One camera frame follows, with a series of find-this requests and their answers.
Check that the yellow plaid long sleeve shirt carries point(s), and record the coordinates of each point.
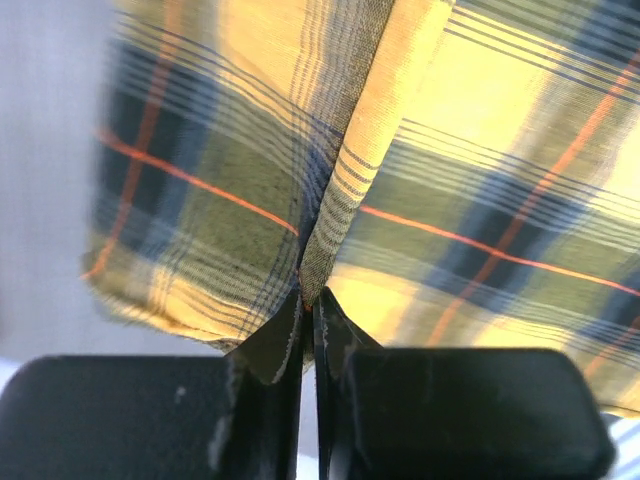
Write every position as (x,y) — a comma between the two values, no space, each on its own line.
(458,173)

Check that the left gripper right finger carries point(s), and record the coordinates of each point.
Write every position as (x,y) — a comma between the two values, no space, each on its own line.
(450,413)

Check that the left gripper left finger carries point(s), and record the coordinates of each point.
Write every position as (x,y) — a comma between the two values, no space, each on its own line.
(160,417)

